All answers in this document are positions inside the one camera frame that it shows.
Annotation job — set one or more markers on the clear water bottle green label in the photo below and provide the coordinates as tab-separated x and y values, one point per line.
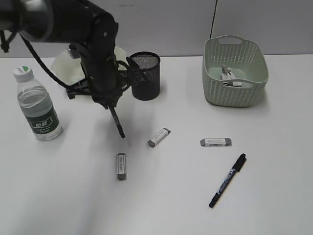
36	105

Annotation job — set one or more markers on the black mesh pen holder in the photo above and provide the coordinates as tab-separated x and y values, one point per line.
148	65

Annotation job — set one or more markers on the grey eraser right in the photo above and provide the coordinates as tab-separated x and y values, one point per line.
211	142

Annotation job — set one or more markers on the grey eraser centre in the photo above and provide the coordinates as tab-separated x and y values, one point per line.
157	138

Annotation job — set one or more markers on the grey eraser near bottle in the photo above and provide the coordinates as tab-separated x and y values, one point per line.
121	171

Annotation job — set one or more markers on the pale green woven basket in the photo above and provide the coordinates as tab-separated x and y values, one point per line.
247	64

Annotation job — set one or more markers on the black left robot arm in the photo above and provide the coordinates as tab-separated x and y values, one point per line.
81	23

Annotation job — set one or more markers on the black marker pen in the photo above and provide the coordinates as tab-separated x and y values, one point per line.
117	122

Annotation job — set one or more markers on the white waste paper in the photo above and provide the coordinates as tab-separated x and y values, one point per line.
228	75

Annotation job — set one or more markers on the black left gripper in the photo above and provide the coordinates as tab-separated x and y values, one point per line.
106	77

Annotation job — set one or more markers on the black marker pen slanted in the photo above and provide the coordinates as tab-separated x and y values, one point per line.
235	169

